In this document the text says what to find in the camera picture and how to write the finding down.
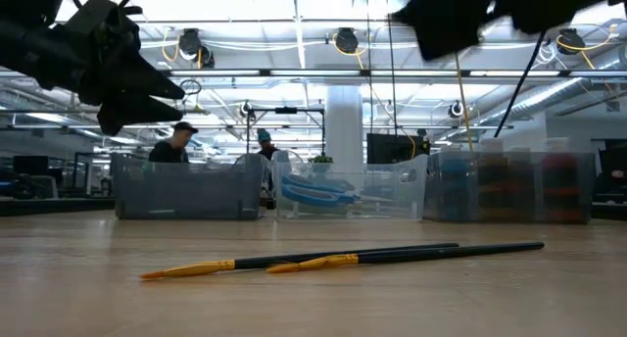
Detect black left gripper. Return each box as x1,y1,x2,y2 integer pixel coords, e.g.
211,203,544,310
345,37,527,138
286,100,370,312
51,0,185,136

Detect blue paint bottle white cap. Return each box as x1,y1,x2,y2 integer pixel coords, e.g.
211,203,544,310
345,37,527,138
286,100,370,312
442,143,470,220

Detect black paintbrush gold ferrule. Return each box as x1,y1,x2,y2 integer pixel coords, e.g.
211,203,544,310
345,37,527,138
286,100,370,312
139,242,460,281
265,241,546,274

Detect blue handled scissors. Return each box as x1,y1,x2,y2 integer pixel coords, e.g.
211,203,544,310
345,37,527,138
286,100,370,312
280,172,393,210

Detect red paint bottle white cap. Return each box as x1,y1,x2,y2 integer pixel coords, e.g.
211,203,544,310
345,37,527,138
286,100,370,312
542,135,580,221

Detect person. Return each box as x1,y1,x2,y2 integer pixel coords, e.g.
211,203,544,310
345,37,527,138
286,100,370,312
255,127,281,163
148,120,200,165

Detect grey plastic bin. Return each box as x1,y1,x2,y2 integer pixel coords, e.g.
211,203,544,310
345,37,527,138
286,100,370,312
423,150,598,225
111,152,269,220

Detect black monitor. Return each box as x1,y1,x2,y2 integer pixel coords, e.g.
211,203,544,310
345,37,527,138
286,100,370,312
365,132,431,165
12,154,50,176

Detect white building column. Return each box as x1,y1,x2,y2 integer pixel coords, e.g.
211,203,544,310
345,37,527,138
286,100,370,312
325,84,364,174

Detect clear plastic bin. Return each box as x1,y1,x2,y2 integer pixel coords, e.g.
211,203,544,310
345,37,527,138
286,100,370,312
270,149,430,221

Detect yellow cable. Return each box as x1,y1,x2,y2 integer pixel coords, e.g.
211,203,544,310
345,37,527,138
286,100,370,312
454,52,475,153

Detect black power cable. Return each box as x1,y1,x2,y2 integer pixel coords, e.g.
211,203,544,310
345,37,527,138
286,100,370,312
383,0,399,135

